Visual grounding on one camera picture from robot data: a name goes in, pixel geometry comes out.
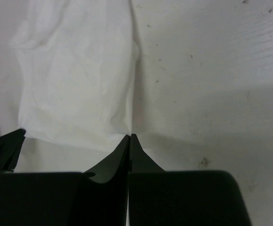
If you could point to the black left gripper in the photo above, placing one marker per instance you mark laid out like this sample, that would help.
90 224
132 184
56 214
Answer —
10 148

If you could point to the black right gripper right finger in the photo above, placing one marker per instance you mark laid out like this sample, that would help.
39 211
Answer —
181 198

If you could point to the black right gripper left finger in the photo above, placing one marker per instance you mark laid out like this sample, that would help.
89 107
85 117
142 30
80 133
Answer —
97 197

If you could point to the white tank top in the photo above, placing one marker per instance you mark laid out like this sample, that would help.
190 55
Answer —
77 59

